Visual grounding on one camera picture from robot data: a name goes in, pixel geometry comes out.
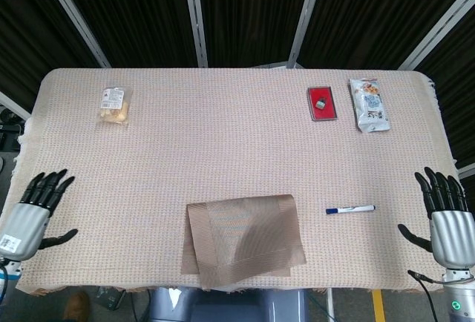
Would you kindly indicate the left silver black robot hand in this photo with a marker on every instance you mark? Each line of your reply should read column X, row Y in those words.
column 26, row 222

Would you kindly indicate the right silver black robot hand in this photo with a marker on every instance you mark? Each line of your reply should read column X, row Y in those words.
column 452, row 233

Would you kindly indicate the brown woven placemat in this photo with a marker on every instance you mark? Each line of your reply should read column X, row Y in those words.
column 241, row 240

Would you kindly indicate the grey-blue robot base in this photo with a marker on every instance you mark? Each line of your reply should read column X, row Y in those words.
column 230, row 307

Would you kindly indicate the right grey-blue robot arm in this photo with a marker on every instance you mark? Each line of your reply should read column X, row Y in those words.
column 460, row 299

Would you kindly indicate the white marker with blue cap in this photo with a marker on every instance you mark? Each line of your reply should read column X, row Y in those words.
column 352, row 209

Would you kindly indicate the black box under table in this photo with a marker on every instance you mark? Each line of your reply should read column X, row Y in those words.
column 109, row 298

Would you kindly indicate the black pleated curtain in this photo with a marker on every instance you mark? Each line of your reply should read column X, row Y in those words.
column 130, row 14
column 22, row 32
column 371, row 14
column 252, row 14
column 460, row 95

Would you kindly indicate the clear bag of biscuits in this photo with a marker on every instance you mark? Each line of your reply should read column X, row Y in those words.
column 113, row 108

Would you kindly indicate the white printed snack packet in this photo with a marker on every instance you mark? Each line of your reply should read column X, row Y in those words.
column 371, row 110

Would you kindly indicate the red stamp pad tray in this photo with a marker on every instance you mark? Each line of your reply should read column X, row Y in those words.
column 328, row 112

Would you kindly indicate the small grey cube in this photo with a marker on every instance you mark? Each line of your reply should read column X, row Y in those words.
column 321, row 104

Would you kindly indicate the beige waffle-weave tablecloth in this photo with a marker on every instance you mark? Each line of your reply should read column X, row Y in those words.
column 237, row 133

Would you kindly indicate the grey metal partition post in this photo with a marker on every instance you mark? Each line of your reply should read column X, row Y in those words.
column 74, row 18
column 15, row 105
column 306, row 18
column 438, row 27
column 196, row 18
column 468, row 171

